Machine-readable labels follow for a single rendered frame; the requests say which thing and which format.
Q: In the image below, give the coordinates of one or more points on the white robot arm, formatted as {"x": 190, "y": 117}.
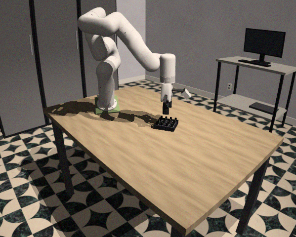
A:
{"x": 96, "y": 24}

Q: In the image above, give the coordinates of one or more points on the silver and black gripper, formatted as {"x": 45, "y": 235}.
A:
{"x": 166, "y": 96}

